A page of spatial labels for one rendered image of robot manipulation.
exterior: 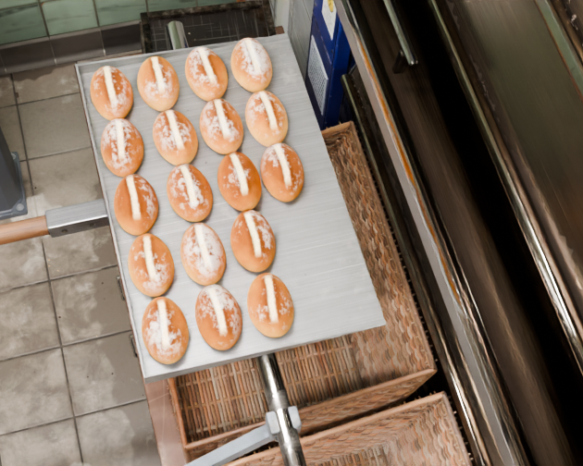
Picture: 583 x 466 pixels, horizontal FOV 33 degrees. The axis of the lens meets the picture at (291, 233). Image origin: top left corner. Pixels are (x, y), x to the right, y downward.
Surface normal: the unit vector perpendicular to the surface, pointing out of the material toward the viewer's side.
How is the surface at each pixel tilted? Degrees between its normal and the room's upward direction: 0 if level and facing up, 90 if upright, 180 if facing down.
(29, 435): 0
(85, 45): 90
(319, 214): 0
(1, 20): 90
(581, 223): 70
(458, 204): 8
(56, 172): 0
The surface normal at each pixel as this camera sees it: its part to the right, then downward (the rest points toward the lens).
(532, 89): -0.89, 0.05
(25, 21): 0.27, 0.87
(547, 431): 0.18, -0.48
